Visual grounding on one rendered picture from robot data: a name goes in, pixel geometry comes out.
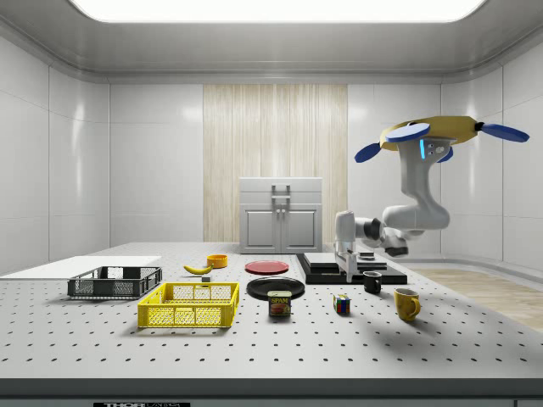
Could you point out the yellow bowl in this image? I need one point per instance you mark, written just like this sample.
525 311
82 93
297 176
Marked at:
217 263

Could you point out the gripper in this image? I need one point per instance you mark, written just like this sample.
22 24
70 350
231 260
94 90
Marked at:
348 265

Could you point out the drone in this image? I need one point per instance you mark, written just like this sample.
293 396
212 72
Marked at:
445 125

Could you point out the yellow mug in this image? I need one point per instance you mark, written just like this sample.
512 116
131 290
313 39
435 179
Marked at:
405 305

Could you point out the yellow basket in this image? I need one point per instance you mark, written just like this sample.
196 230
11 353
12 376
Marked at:
186 316

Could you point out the flat-sided can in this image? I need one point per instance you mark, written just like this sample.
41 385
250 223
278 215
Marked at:
279 305

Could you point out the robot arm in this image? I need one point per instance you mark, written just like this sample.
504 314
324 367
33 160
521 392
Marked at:
424 203

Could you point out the dark grey basket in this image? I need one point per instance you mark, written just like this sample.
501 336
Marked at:
85 288

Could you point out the puzzle cube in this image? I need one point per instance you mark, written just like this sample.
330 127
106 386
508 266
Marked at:
342 304

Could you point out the black mug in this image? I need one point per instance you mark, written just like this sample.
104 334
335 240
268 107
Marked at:
372 283

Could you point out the black stove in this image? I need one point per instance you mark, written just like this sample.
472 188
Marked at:
322 275

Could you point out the white board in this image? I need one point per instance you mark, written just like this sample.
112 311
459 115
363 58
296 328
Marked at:
85 265

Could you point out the black plate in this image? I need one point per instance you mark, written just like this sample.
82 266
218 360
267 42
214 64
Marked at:
263 286

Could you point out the banana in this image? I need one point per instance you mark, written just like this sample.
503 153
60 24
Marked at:
197 270

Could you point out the red plate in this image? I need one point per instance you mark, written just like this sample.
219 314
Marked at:
267 267

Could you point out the white cabinet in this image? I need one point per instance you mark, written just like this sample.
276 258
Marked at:
280 224

